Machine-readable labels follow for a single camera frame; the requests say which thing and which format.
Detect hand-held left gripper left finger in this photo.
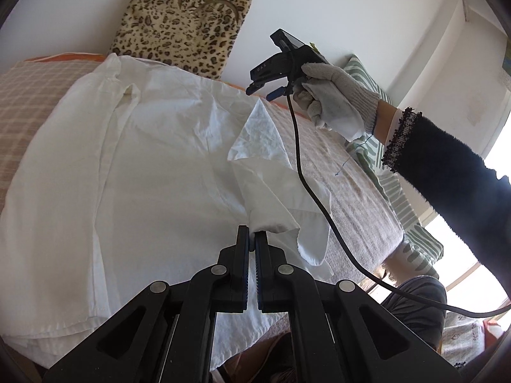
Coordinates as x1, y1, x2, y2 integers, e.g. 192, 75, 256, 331
42, 225, 252, 383

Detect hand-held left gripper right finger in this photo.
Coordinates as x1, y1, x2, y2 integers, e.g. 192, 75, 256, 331
255, 230, 461, 383

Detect white long-sleeved shirt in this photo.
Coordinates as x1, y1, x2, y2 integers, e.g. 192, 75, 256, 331
0, 53, 334, 372

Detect person's right forearm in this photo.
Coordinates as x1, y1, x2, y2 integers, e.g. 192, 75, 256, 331
373, 100, 511, 288

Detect person's right hand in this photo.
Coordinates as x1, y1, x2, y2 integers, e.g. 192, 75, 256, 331
293, 63, 382, 142

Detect leopard print cushion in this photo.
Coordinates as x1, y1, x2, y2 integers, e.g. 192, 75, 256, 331
109, 0, 254, 80

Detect beige checkered blanket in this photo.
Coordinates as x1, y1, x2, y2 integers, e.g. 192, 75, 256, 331
0, 60, 404, 284

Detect green striped pillow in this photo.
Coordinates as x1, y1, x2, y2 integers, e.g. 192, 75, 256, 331
341, 55, 444, 280

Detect dark grey cloth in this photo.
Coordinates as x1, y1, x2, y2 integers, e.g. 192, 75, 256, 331
381, 275, 448, 368

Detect white patterned cloth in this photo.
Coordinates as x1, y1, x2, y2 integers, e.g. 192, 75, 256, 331
441, 311, 485, 368

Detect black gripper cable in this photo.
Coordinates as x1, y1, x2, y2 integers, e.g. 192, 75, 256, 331
285, 84, 509, 318

